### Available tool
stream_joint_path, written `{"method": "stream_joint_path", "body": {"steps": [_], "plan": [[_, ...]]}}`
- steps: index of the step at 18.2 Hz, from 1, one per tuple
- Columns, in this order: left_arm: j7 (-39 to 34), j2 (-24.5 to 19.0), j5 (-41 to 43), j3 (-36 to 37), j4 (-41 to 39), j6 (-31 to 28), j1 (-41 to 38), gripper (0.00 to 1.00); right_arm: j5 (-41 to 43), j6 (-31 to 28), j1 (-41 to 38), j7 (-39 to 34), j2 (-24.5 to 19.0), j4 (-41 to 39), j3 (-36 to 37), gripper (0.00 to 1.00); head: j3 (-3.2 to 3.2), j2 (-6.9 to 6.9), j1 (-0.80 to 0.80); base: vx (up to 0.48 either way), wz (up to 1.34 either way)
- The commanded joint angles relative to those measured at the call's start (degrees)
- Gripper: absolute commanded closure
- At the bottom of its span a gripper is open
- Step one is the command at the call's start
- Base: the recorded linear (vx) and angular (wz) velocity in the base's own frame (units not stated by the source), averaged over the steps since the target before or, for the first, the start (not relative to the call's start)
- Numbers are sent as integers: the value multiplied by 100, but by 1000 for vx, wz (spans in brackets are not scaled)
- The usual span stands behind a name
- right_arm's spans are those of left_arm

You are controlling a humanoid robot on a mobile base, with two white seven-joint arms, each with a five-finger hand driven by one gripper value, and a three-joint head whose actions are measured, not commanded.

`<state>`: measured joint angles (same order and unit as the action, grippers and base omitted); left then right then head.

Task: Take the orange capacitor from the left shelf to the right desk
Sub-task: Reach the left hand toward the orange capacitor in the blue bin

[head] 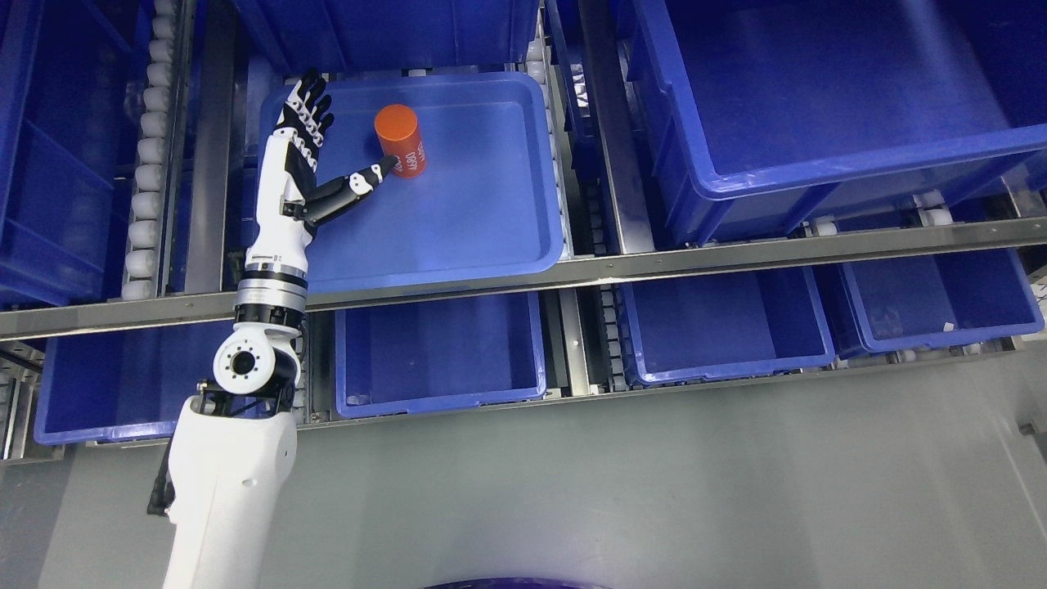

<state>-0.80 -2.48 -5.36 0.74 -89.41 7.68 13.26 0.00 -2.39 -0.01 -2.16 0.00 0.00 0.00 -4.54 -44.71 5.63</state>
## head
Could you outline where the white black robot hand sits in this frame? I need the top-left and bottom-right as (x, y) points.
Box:
(245, 68), (399, 276)

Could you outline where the orange cylindrical capacitor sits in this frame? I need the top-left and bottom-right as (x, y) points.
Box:
(374, 104), (427, 178)

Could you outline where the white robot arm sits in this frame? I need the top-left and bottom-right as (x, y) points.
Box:
(160, 245), (309, 588)

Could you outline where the white roller track left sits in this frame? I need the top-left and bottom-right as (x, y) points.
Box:
(121, 1), (181, 301)

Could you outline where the shallow blue tray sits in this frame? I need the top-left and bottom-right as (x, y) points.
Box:
(304, 71), (564, 295)

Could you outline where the blue bin far left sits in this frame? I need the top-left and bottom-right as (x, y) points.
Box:
(1, 1), (152, 307)

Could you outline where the blue bin lower left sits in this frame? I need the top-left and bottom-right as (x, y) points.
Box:
(34, 321), (232, 445)

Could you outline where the large blue bin upper right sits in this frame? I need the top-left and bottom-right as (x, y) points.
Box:
(612, 1), (1046, 245)

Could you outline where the blue bin lower right centre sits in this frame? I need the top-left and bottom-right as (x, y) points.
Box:
(616, 266), (836, 385)

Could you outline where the blue bin lower far right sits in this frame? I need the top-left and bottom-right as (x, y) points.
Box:
(812, 249), (1045, 359)

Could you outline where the steel shelf front rail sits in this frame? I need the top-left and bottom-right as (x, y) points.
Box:
(1, 216), (1046, 340)

